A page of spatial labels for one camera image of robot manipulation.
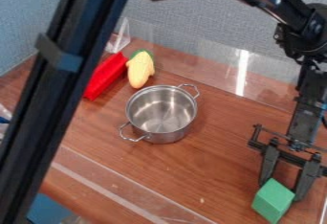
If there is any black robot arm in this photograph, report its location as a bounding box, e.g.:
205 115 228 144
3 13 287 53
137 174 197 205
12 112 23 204
0 0 327 224

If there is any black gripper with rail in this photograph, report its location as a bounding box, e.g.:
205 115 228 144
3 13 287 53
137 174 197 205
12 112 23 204
248 101 327 201

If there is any clear acrylic back barrier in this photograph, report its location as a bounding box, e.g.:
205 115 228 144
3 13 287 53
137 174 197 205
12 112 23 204
128 19 300 112

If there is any clear acrylic corner bracket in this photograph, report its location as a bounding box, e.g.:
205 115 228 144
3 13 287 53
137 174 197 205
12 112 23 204
104 18 132 54

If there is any metal pot with handles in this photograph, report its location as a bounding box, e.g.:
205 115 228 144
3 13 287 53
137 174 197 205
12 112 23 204
119 83 200 145

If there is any clear acrylic barrier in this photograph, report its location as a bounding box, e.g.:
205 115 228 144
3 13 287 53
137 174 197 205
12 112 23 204
44 146 216 224
128 19 300 112

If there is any clear acrylic front barrier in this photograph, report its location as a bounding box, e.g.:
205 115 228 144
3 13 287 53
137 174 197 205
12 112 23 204
44 146 216 224

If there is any clear acrylic left bracket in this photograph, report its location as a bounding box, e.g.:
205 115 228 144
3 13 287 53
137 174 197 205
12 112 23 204
0 103 12 140

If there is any red block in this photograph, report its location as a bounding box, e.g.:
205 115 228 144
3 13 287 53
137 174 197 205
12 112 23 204
83 52 128 101

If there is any green block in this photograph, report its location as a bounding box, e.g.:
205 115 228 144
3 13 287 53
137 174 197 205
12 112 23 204
252 178 295 224

